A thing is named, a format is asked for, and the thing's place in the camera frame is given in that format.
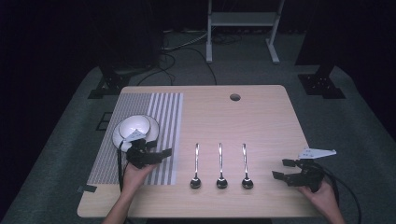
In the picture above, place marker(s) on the black tape piece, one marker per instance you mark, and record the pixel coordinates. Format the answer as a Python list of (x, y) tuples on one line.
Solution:
[(87, 188)]

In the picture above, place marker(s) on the person's left hand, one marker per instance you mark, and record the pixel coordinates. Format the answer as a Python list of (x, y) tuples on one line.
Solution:
[(135, 179)]

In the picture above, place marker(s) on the person's right hand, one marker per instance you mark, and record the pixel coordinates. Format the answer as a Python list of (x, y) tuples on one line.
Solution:
[(322, 199)]

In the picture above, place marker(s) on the metal spoon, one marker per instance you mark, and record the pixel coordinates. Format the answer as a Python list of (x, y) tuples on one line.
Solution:
[(246, 174), (221, 174), (196, 174)]

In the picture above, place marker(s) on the white bowl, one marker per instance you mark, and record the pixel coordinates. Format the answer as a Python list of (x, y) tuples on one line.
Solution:
[(134, 125)]

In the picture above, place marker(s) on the grey striped placemat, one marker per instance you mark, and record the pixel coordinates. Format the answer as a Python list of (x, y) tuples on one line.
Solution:
[(130, 102)]

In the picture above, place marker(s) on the white metal stand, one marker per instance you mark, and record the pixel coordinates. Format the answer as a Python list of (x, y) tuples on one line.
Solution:
[(243, 19)]

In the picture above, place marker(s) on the black stand base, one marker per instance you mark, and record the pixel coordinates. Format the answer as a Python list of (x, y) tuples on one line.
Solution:
[(320, 84), (113, 79)]

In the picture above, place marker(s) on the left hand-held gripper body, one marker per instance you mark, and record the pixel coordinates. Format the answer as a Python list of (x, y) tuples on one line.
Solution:
[(140, 155)]

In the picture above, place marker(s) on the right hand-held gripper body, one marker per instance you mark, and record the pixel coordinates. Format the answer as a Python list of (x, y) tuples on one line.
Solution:
[(308, 177)]

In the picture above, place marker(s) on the black floor tape marks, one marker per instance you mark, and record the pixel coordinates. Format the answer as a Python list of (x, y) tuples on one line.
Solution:
[(104, 121)]

